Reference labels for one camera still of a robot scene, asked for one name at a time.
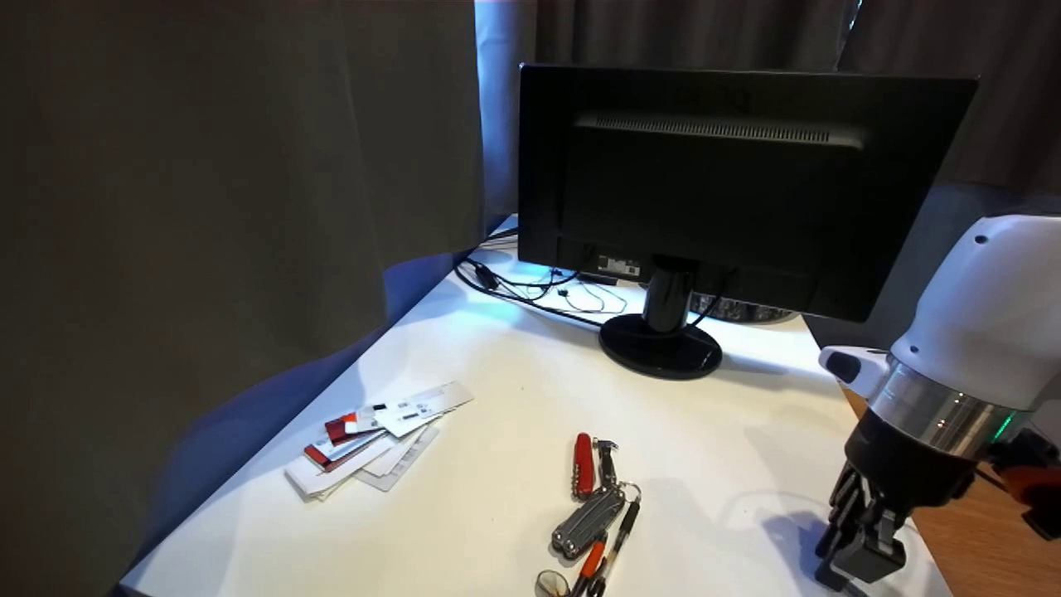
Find keys and red knife cluster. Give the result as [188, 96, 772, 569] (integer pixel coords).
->
[535, 431, 641, 597]

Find black cables behind monitor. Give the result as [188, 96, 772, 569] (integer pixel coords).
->
[450, 227, 733, 335]

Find grey curtain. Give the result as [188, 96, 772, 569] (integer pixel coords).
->
[0, 0, 1061, 597]

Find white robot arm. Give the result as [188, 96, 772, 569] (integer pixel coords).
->
[816, 214, 1061, 590]

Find white paper cards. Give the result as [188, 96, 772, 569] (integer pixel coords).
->
[284, 384, 470, 502]

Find side-on black monitor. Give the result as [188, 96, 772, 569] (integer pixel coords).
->
[519, 64, 976, 380]

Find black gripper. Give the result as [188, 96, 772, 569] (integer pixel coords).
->
[816, 410, 976, 590]

